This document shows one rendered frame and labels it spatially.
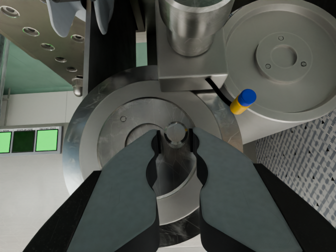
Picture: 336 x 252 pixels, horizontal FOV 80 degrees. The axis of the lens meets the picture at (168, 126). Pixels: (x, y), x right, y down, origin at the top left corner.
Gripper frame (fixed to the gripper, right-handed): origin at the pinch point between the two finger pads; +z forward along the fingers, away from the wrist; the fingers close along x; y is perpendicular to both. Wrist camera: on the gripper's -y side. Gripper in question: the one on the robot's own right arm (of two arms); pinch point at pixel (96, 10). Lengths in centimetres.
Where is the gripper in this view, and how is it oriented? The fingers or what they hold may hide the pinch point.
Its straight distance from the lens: 27.4
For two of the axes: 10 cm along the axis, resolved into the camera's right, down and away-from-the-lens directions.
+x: 10.0, -0.5, -0.3
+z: 0.4, 2.0, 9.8
